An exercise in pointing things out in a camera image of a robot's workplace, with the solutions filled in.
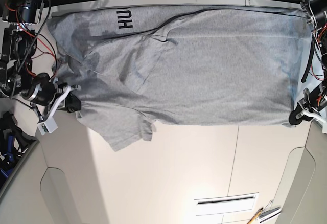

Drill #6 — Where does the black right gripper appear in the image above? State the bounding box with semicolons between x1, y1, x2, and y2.
20;73;81;117

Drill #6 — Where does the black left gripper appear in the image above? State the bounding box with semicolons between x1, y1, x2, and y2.
288;80;326;133

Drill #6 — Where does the grey T-shirt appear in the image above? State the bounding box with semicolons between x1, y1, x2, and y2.
47;5;310;151

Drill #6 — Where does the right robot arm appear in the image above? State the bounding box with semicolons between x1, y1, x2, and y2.
1;0;81;120

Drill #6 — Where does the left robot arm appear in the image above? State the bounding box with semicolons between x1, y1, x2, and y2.
289;0;326;134

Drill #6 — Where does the blue black bag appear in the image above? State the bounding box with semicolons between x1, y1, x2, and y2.
1;111;37;180

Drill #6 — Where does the wooden pencil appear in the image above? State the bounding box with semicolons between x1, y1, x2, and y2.
247;208;264;224

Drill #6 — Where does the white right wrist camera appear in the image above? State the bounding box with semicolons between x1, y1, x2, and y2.
37;117;58;135

